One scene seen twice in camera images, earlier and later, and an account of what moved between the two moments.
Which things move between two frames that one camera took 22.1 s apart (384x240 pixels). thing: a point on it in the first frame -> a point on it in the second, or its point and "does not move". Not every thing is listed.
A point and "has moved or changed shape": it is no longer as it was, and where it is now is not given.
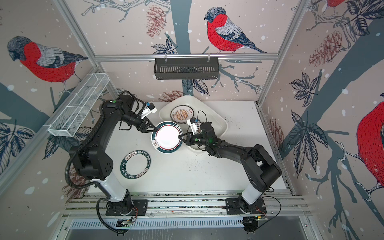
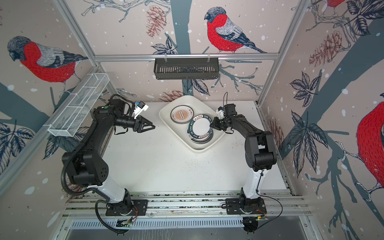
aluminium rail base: (182, 205) does not move
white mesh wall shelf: (69, 117) does not move
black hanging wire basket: (186, 68) does not move
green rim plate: (166, 139) has moved or changed shape
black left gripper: (144, 129) does not move
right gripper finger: (185, 137) -> (213, 125)
